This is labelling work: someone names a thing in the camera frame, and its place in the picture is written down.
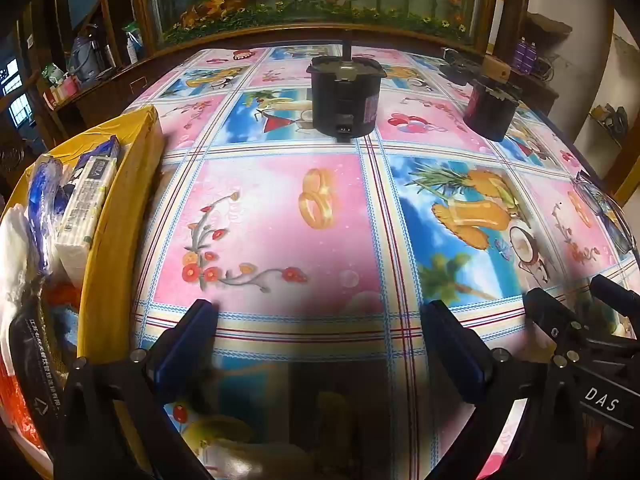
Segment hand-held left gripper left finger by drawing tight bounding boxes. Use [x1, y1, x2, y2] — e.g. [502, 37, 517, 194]
[52, 299, 221, 480]

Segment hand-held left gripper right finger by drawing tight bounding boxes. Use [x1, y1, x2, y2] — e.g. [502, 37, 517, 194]
[420, 300, 588, 480]

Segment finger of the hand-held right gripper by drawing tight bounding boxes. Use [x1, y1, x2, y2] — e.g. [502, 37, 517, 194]
[522, 287, 597, 362]
[590, 274, 640, 320]

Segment yellow cardboard box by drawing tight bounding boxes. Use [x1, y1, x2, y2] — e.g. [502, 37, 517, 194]
[0, 107, 166, 480]

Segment white printed tissue pack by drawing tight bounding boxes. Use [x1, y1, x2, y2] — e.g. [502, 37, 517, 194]
[54, 152, 123, 281]

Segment red orange plastic bag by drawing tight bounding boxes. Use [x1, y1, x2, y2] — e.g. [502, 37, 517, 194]
[0, 360, 46, 453]

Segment blue white plastic bag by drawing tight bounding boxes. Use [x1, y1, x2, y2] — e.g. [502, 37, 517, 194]
[27, 155, 71, 276]

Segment blue packet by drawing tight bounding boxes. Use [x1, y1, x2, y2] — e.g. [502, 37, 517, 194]
[75, 135, 123, 166]

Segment purple framed eyeglasses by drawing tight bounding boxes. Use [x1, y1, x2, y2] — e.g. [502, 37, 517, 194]
[570, 170, 638, 256]

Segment printed tablecloth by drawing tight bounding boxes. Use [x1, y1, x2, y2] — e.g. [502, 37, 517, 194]
[120, 45, 640, 480]

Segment black printed packet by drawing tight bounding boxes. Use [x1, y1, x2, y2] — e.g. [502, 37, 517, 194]
[7, 305, 68, 456]

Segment white cloth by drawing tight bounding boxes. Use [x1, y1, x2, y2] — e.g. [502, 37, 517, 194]
[0, 202, 41, 321]

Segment black cylindrical motor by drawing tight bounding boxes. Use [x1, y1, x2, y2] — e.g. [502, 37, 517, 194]
[462, 76, 522, 142]
[305, 30, 388, 142]

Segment small wooden block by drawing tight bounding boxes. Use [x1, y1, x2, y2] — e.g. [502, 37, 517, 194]
[482, 55, 511, 83]

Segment black device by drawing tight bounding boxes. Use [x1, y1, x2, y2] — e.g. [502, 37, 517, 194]
[442, 47, 483, 86]

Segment pink box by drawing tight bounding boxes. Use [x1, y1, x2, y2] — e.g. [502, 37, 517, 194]
[42, 77, 81, 108]

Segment blue grey electric kettle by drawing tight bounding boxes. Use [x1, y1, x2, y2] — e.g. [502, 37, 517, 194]
[67, 25, 116, 83]

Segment green packet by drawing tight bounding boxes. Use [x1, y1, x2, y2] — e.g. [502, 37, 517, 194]
[42, 62, 68, 86]

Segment green white bottle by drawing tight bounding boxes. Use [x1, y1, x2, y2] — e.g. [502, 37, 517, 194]
[122, 22, 146, 66]

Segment tall dark wooden cabinet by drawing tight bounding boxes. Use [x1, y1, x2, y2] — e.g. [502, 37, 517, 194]
[0, 0, 131, 171]

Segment framed bamboo flower painting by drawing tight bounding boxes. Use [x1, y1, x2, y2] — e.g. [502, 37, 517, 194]
[132, 0, 501, 51]

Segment tools on wall shelf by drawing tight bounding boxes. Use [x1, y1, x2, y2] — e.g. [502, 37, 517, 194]
[590, 102, 631, 148]

